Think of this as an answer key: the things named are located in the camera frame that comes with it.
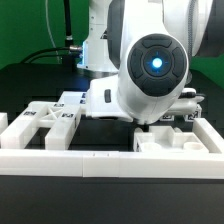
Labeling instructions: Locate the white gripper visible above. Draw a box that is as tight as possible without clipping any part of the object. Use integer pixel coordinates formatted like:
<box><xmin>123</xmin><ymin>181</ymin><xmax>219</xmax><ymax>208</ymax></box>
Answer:
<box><xmin>85</xmin><ymin>74</ymin><xmax>204</xmax><ymax>123</ymax></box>

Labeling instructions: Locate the white chair seat part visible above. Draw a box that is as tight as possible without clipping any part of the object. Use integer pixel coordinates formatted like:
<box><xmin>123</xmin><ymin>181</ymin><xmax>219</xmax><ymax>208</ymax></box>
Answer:
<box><xmin>133</xmin><ymin>126</ymin><xmax>209</xmax><ymax>154</ymax></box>

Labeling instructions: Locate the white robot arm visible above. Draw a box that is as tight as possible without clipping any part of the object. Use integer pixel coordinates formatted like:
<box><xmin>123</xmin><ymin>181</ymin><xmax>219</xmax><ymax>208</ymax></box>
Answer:
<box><xmin>80</xmin><ymin>0</ymin><xmax>224</xmax><ymax>124</ymax></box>

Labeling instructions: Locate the white chair back part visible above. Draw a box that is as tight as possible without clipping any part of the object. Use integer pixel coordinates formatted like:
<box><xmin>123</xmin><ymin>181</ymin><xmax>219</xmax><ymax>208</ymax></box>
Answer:
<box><xmin>0</xmin><ymin>101</ymin><xmax>85</xmax><ymax>151</ymax></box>

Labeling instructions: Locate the white marker sheet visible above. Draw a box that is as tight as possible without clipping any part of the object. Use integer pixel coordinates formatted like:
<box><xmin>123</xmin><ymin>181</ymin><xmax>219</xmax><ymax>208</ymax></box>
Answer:
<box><xmin>58</xmin><ymin>91</ymin><xmax>86</xmax><ymax>107</ymax></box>

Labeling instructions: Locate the white block at left edge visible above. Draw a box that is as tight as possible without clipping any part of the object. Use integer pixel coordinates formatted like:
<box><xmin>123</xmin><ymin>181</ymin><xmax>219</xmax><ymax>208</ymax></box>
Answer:
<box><xmin>0</xmin><ymin>112</ymin><xmax>8</xmax><ymax>134</ymax></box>

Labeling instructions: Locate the white U-shaped fence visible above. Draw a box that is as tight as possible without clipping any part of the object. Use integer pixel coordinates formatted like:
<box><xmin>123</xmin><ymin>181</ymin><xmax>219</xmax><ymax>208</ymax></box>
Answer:
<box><xmin>0</xmin><ymin>118</ymin><xmax>224</xmax><ymax>179</ymax></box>

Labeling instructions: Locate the black vertical cable post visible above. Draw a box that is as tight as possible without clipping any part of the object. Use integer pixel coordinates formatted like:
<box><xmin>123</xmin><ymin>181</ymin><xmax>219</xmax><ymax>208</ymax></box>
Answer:
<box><xmin>63</xmin><ymin>0</ymin><xmax>74</xmax><ymax>67</ymax></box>

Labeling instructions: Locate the black thick cable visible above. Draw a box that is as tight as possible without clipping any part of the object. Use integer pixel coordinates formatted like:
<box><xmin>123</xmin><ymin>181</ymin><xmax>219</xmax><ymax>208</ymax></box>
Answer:
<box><xmin>20</xmin><ymin>45</ymin><xmax>84</xmax><ymax>64</ymax></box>

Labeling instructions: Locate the thin grey cable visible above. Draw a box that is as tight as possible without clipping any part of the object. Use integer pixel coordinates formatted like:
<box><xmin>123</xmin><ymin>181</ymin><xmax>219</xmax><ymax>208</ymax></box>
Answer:
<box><xmin>45</xmin><ymin>0</ymin><xmax>63</xmax><ymax>64</ymax></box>

